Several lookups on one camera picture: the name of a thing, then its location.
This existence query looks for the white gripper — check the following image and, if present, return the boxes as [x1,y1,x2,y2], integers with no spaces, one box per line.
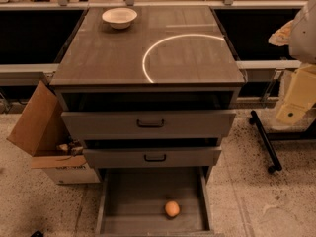
[268,21,316,125]

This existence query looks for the orange fruit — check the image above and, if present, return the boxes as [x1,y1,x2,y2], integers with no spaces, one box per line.
[165,200,180,217]

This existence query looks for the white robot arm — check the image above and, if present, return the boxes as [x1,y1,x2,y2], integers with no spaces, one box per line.
[268,0,316,125]

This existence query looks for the grey drawer cabinet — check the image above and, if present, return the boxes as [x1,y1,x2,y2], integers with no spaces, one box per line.
[49,5,247,176]

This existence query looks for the middle grey drawer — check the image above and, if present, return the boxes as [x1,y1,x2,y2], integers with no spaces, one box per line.
[84,147,221,169]

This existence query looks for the top grey drawer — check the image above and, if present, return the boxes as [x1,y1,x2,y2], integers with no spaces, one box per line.
[61,110,236,140]

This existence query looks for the bottom grey open drawer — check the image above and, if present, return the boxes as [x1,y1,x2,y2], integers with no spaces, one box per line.
[96,167,213,237]

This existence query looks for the black wheeled stand leg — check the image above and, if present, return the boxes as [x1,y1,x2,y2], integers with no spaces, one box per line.
[249,111,282,174]

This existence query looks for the white bowl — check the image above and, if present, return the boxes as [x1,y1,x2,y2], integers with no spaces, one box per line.
[102,8,137,30]

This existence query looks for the open cardboard box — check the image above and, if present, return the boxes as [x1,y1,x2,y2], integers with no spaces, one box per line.
[7,82,100,185]

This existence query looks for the black top drawer handle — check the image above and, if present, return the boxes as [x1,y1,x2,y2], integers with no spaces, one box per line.
[136,119,165,128]

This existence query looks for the black drawer handle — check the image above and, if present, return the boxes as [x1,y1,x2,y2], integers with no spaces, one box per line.
[143,154,167,162]
[136,119,165,128]

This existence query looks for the black middle drawer handle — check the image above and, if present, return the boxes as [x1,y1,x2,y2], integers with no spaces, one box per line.
[143,154,167,162]

